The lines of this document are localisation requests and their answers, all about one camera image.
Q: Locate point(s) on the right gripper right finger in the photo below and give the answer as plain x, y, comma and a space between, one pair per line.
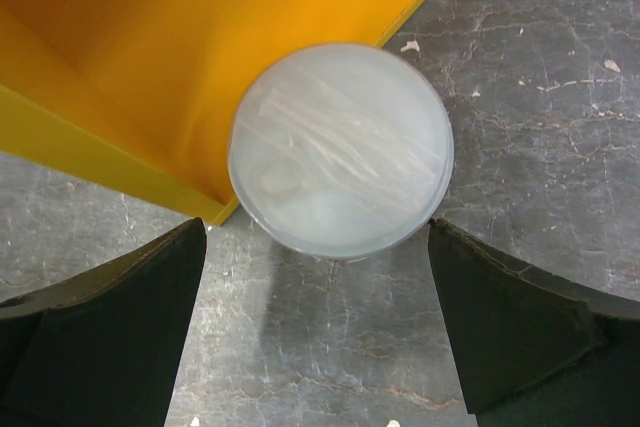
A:
532, 348

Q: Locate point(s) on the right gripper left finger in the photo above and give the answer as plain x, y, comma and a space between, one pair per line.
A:
103, 348

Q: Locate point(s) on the short can white lid front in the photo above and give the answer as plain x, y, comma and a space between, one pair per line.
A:
340, 150

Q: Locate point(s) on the yellow open shelf cabinet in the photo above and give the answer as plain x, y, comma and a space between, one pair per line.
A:
139, 95

